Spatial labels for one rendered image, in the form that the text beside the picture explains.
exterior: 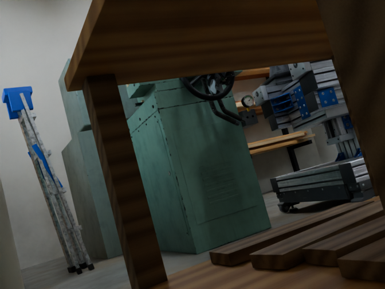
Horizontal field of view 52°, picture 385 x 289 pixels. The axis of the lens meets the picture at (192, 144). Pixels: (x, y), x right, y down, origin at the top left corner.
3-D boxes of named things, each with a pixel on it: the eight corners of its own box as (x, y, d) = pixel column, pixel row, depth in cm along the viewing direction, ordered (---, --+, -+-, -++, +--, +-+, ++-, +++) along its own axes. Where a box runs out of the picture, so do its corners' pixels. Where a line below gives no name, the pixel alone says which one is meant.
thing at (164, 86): (157, 91, 192) (154, 83, 193) (144, 104, 211) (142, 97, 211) (226, 81, 210) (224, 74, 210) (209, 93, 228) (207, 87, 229)
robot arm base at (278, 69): (287, 78, 254) (283, 63, 255) (298, 70, 239) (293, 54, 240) (266, 82, 250) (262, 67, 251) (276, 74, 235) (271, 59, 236)
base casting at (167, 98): (157, 109, 190) (152, 91, 191) (128, 136, 242) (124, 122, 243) (234, 96, 210) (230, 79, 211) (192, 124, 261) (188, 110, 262)
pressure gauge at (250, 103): (246, 110, 203) (242, 95, 204) (243, 112, 206) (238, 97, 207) (256, 108, 206) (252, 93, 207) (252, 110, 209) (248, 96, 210)
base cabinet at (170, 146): (196, 255, 182) (157, 109, 190) (156, 250, 234) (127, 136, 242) (272, 227, 202) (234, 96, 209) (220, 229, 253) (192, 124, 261)
